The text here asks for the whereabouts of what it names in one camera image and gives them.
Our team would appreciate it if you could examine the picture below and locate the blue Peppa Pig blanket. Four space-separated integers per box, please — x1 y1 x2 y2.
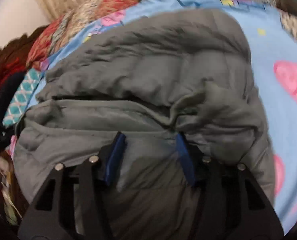
7 0 297 234

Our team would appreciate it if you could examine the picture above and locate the cream black-spotted fleece garment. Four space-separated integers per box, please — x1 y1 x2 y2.
280 11 297 41

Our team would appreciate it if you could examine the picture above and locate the carved dark wooden headboard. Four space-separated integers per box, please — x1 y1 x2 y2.
0 26 48 100

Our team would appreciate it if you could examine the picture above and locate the grey puffer jacket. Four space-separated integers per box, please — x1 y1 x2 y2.
14 9 283 239

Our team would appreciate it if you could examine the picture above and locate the patchwork floral quilt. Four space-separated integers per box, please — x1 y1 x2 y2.
25 0 276 71

